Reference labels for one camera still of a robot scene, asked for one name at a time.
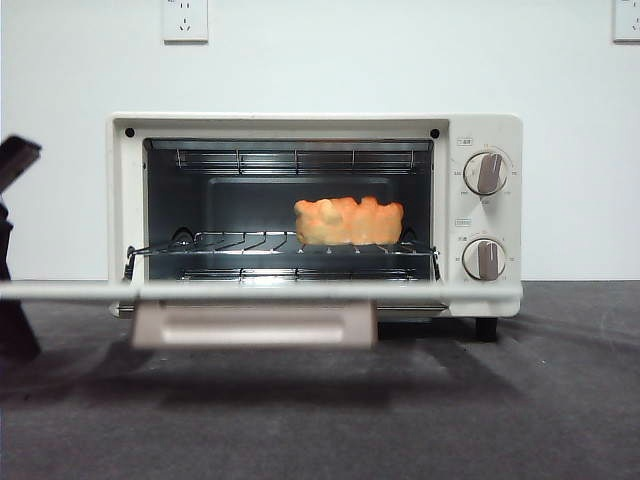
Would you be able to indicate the golden brown bread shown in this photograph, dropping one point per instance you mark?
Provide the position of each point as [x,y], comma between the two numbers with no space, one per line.
[350,222]

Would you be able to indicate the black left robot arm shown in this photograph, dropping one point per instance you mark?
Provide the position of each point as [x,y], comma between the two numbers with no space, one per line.
[12,330]

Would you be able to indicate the small taupe oven knob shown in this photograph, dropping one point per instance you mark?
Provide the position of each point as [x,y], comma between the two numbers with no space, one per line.
[484,259]

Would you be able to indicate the large taupe oven knob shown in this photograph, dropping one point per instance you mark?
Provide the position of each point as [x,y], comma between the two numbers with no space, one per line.
[486,173]

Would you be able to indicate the cream toaster oven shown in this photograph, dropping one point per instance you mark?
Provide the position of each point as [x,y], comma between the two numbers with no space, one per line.
[500,130]

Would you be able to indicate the metal heater guard grille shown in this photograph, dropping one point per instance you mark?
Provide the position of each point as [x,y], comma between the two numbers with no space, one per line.
[297,162]
[300,274]

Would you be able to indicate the white wall socket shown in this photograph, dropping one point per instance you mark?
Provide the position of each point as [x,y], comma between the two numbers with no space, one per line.
[628,20]
[186,22]

